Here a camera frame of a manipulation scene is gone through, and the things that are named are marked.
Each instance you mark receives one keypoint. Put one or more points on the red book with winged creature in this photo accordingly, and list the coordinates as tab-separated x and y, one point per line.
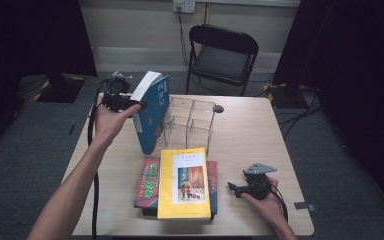
148	183

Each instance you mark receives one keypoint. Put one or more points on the black stand base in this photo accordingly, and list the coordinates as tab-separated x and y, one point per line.
60	90
283	96

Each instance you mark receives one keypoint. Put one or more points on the person's left hand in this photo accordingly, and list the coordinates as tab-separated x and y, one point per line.
108	125

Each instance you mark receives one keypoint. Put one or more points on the grey tape strip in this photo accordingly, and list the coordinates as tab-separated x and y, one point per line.
305	206

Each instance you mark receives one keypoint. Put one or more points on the dark curtain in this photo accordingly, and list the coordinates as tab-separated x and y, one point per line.
353	66
30	40

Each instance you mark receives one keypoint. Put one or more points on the small black floor strip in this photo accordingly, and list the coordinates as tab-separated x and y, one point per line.
71	129

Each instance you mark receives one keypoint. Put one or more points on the white wall socket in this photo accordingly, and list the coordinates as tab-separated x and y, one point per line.
184	5

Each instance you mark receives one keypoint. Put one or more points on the thick blue book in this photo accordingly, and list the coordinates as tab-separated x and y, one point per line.
153	113

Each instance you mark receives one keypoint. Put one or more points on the clear acrylic book rack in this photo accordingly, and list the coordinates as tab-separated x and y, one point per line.
196	116

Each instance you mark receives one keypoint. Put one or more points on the black book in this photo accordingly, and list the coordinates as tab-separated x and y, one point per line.
150	212

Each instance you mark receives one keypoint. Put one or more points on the person's right hand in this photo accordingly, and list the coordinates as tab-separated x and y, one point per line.
270	208

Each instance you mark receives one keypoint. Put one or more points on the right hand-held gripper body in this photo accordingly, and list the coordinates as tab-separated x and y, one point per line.
260	186

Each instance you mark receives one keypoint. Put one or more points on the black folding chair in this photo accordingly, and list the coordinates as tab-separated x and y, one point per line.
221	61

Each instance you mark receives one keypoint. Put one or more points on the yellow book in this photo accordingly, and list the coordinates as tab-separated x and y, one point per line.
183	186

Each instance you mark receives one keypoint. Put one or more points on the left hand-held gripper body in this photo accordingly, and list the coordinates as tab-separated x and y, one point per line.
118	100

